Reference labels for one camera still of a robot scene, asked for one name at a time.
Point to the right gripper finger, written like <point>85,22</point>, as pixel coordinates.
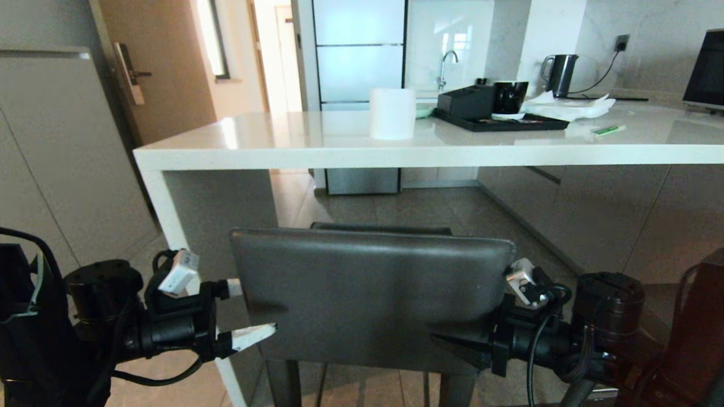
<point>472,350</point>

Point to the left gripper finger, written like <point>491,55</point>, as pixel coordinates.
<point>243,337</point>
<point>231,288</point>

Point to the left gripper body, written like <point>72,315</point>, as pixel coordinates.
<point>175,333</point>

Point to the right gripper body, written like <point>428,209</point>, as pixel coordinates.
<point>517,345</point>

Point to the grey bar stool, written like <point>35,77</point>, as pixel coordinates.
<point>367,299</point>

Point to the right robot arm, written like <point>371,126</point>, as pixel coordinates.
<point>611,322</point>

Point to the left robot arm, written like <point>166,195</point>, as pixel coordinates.
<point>34,339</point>

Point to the grey lower kitchen cabinets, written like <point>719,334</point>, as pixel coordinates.
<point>622,215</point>

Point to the white kitchen counter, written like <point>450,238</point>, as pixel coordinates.
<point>339,144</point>

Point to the grey tall cabinet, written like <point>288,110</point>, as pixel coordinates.
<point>56,158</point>

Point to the black tray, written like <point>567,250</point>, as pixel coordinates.
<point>509,124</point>

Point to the white saucer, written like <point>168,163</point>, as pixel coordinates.
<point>507,116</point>

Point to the green pen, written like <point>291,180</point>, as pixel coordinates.
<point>608,130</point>

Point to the brown door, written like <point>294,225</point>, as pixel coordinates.
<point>169,62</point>

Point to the white paper towel roll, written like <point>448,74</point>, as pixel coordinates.
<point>392,113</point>

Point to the white crumpled cloth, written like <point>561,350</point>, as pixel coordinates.
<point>571,108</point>

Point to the pale green bowl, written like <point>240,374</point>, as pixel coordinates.
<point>423,111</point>

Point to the black mug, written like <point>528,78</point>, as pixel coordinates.
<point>510,97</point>

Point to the black box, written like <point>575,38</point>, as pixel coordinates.
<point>465,102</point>

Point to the glass door refrigerator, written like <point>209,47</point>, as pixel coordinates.
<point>359,62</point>

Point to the black electric kettle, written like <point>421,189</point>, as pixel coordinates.
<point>561,74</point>

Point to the chrome faucet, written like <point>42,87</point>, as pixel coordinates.
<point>442,73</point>

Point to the black monitor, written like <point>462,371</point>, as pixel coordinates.
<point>707,70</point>

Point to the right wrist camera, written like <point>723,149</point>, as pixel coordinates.
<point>523,282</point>

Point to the wall power outlet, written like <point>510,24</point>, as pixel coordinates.
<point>622,43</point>

